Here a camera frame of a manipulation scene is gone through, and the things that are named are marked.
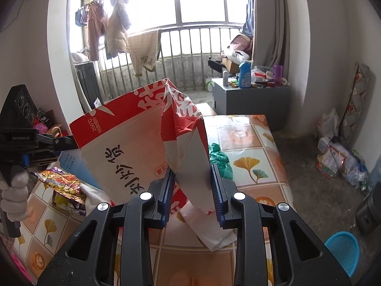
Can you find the blue grey hanging garment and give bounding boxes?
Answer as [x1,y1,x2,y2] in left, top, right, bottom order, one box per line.
[75,6,89,26]

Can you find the hanging blue jeans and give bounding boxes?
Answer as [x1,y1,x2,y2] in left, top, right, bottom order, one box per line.
[241,0,255,38]

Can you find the green crumpled cloth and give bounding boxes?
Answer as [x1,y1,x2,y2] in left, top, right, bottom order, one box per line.
[208,143,234,181]

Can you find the purple snack packet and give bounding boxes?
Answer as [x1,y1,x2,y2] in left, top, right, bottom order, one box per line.
[34,168,87,216]

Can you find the blue detergent bottle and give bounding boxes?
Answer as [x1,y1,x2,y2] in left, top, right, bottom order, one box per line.
[239,60,253,88]

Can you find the red white paper bag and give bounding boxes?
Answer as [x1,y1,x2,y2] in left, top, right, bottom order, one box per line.
[69,78,213,215]

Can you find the black rice cooker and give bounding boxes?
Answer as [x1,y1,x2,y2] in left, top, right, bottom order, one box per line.
[356,189,381,236]

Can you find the beige puffer jacket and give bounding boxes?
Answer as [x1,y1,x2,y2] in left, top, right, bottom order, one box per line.
[106,0,132,58]

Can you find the grey cabinet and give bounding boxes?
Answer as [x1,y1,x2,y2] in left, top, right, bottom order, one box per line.
[211,78,291,132]

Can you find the dark metal frame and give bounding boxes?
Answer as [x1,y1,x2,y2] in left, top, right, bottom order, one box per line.
[74,61,103,105]

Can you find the cardboard box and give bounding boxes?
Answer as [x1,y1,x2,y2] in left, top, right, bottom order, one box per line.
[222,55,241,73]

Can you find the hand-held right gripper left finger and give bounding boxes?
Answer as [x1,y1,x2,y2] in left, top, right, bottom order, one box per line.
[37,167,176,286]

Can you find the blue white carton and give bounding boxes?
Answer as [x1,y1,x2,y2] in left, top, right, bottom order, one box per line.
[56,150,103,189]

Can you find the pink plastic bag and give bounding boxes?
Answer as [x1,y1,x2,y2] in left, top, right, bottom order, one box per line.
[33,118,50,134]

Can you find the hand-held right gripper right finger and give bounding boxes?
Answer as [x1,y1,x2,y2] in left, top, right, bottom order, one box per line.
[211,163,355,286]

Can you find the white plastic bag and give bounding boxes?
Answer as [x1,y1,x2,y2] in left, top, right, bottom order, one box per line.
[316,109,340,139]

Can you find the blue plastic waste basket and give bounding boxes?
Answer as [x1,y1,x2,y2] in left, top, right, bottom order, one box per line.
[324,232,361,277]

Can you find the white paper sheet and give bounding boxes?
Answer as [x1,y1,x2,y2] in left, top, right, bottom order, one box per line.
[179,203,237,252]

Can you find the pink hanging garment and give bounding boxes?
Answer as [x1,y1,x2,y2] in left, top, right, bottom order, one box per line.
[87,2,108,61]

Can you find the grey curtain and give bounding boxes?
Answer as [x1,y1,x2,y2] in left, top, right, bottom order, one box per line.
[251,0,294,69]

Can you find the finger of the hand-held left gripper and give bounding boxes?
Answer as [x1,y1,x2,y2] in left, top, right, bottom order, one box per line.
[37,134,78,155]

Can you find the person's left hand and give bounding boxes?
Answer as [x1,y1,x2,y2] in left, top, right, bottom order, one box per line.
[0,170,29,224]

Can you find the pile of plastic packets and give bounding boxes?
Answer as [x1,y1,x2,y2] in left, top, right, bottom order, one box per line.
[316,137,370,187]

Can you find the black case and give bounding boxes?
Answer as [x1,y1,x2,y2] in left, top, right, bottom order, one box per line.
[208,60,227,72]

